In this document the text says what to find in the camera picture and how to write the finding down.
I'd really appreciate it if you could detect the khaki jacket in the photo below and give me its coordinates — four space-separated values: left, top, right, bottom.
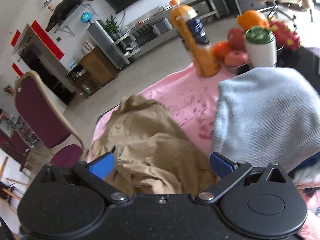
91 95 218 196

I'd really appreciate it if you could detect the light blue knit sweater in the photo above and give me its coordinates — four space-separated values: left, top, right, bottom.
211 67 319 172

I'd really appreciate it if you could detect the maroon banquet chair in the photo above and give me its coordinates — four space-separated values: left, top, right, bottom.
14 70 86 168

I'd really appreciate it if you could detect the pink cartoon blanket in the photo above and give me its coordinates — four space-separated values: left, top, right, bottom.
92 64 319 239

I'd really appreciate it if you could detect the wooden cabinet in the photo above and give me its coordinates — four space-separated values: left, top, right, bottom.
66 47 118 98

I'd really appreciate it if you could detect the pink peach fruit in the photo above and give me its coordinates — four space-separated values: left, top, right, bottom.
224 50 249 67

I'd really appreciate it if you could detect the small orange tangerine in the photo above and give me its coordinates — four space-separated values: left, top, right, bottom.
213 41 233 60

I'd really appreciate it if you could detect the white cup green lid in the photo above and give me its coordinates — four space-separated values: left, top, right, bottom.
244 26 277 68

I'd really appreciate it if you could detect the red apple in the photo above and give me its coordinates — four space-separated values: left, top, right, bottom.
227 28 245 50

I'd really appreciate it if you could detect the grey tall speaker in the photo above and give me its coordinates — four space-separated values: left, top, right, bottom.
87 20 131 71

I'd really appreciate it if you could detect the pink dragon fruit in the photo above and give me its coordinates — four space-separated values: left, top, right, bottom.
270 20 300 51

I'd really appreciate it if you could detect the green potted plant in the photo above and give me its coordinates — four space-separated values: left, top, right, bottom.
105 15 120 39

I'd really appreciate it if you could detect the large orange fruit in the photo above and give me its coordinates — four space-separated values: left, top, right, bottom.
237 10 270 31

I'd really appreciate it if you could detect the blue globe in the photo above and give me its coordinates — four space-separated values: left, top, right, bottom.
80 12 92 23

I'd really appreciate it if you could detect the orange juice bottle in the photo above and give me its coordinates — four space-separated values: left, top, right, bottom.
169 0 220 77

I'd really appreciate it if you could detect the long metal tv shelf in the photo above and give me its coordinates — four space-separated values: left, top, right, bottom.
111 0 229 64

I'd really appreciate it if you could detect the dark animal figurine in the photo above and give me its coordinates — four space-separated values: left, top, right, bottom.
45 0 84 32

